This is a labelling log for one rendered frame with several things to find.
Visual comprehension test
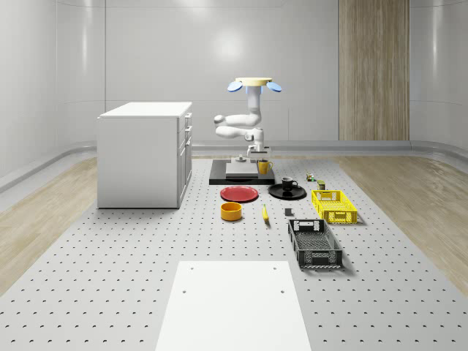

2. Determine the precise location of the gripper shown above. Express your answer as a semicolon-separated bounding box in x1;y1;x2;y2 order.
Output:
245;144;273;161

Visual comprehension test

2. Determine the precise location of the black plate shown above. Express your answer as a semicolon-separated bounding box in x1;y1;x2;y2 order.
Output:
267;183;308;201

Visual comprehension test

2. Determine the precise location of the black stove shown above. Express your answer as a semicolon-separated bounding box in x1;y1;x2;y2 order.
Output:
208;155;276;186

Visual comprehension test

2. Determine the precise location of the red plate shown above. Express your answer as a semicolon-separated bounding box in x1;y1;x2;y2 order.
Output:
219;185;260;203

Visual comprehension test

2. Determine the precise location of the drone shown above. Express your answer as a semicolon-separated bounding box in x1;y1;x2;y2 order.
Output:
226;76;284;94

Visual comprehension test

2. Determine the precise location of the yellow bowl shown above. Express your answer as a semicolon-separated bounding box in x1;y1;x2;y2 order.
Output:
219;201;244;222

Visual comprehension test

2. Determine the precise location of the yellow basket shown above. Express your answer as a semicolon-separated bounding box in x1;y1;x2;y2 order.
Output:
310;189;359;224

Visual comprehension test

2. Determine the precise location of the dark grey basket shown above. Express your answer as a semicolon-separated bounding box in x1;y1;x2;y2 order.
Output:
287;218;345;271

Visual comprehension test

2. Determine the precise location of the white cabinet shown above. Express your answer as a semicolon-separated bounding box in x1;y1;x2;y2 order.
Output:
97;101;194;210

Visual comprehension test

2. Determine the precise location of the white board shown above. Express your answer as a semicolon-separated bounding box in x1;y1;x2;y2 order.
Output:
154;260;313;351

